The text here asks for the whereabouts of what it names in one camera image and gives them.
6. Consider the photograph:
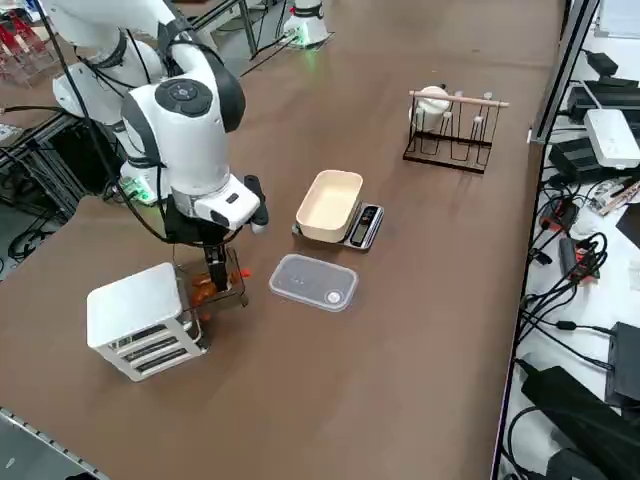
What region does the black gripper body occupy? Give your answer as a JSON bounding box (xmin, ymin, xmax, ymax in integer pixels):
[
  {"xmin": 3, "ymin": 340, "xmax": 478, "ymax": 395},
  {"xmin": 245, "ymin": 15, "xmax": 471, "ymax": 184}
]
[{"xmin": 164, "ymin": 198, "xmax": 242, "ymax": 250}]

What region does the brown toy chicken drumstick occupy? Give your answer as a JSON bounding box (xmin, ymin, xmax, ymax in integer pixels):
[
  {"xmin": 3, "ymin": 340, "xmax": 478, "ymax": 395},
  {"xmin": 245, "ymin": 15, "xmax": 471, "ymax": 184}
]
[{"xmin": 189, "ymin": 272, "xmax": 221, "ymax": 306}]

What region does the silver digital kitchen scale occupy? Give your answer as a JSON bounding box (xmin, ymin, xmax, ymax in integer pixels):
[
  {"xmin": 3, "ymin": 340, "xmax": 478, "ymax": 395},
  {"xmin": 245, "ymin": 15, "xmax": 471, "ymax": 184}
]
[{"xmin": 291, "ymin": 202, "xmax": 386, "ymax": 252}]

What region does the white router box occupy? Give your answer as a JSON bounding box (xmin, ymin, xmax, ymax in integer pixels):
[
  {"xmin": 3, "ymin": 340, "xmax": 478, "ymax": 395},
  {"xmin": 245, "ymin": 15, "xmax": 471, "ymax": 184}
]
[{"xmin": 583, "ymin": 107, "xmax": 640, "ymax": 170}]

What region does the clear plastic container lid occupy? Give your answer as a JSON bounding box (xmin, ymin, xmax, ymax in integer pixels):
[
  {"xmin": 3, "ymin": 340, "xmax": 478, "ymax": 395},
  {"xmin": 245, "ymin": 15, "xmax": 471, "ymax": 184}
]
[{"xmin": 268, "ymin": 253, "xmax": 360, "ymax": 314}]

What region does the cream rectangular container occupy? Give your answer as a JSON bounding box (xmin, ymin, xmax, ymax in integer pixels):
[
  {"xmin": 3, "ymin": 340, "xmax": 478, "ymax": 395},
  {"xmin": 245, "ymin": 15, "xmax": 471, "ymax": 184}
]
[{"xmin": 294, "ymin": 169, "xmax": 365, "ymax": 245}]

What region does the red acrylic rack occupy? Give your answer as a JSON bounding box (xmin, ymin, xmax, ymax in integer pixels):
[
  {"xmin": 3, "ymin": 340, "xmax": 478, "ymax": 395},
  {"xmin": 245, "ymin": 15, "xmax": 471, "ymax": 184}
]
[{"xmin": 0, "ymin": 14, "xmax": 56, "ymax": 86}]

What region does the white desk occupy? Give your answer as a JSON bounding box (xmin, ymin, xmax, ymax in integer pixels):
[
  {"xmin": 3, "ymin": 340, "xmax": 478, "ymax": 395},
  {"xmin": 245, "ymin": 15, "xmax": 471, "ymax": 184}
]
[{"xmin": 492, "ymin": 0, "xmax": 640, "ymax": 480}]

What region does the black power adapter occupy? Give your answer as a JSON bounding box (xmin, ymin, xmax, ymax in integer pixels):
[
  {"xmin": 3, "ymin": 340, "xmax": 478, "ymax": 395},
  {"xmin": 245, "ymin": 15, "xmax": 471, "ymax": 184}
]
[{"xmin": 585, "ymin": 49, "xmax": 619, "ymax": 76}]

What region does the aluminium table edge rail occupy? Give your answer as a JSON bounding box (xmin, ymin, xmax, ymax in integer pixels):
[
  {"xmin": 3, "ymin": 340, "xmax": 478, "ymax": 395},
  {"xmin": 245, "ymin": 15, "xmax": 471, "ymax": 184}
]
[{"xmin": 0, "ymin": 407, "xmax": 109, "ymax": 480}]

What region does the white mug black handle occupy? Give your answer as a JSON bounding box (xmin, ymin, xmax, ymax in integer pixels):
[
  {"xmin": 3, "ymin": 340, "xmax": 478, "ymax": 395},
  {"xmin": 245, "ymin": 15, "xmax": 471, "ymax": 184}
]
[{"xmin": 412, "ymin": 84, "xmax": 451, "ymax": 134}]

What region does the black wire cup rack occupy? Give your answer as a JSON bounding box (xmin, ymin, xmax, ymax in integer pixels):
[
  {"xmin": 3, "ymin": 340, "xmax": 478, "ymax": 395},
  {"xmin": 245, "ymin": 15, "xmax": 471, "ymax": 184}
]
[{"xmin": 402, "ymin": 89, "xmax": 511, "ymax": 175}]

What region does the aluminium camera post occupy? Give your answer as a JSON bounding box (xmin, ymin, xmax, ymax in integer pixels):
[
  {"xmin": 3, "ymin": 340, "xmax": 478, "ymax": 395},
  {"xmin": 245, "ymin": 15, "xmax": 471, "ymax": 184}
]
[{"xmin": 528, "ymin": 0, "xmax": 601, "ymax": 146}]

